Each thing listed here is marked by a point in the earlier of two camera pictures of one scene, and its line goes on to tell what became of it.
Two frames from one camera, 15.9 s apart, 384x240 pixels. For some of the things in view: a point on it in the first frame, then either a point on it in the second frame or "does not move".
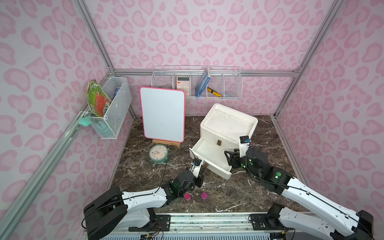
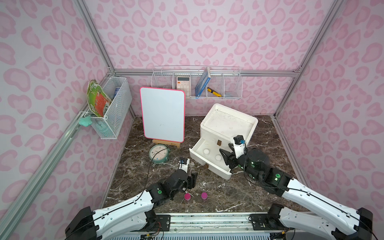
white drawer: (213, 156) does not move
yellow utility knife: (214, 92) does not move
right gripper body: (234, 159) does not move
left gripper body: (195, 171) → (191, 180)
